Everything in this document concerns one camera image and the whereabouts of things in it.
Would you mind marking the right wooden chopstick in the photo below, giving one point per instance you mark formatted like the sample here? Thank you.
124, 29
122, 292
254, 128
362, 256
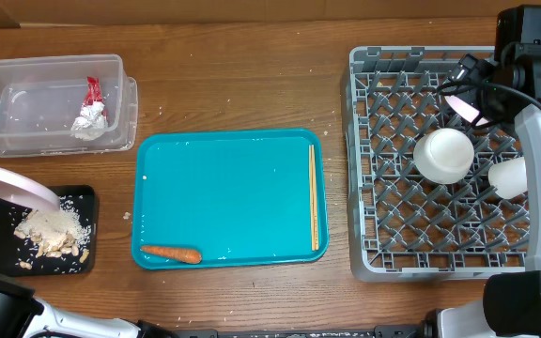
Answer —
315, 200

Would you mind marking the pink bowl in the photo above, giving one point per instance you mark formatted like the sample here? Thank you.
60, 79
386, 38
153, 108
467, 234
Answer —
466, 111

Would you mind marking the wooden chopstick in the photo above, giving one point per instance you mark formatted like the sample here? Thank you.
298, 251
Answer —
311, 196
315, 200

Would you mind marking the teal serving tray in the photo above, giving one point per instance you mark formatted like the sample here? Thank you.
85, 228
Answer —
240, 198

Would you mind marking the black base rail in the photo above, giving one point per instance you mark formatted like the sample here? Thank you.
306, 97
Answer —
380, 331

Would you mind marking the left wooden chopstick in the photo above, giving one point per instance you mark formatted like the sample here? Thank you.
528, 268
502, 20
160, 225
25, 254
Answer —
311, 196

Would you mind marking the clear plastic bin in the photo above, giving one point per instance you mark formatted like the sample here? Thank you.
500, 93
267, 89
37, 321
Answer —
40, 98

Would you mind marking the grey dishwasher rack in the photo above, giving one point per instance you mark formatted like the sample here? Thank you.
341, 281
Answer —
402, 226

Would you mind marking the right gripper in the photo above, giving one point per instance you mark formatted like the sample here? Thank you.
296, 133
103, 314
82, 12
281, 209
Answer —
473, 73

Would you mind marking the white cup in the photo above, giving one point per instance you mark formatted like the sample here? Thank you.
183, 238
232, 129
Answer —
509, 178

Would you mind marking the black tray bin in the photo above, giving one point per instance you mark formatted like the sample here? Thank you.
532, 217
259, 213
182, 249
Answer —
11, 215

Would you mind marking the white tissue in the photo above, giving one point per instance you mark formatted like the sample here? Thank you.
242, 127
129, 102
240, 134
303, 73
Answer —
90, 123

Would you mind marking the cardboard back panel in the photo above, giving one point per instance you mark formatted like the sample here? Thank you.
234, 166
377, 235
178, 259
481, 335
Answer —
14, 13

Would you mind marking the red snack wrapper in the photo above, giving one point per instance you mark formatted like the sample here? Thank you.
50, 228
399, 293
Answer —
93, 92

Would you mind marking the white saucer bowl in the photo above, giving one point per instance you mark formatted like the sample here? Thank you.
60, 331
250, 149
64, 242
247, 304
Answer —
444, 156

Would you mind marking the orange carrot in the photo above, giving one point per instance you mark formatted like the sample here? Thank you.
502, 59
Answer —
184, 255

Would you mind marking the peanut shells and rice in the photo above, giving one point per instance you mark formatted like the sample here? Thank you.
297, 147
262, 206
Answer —
57, 237

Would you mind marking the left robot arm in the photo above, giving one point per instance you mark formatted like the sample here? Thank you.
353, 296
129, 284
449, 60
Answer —
24, 315

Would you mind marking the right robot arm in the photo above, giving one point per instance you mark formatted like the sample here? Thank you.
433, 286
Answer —
507, 93

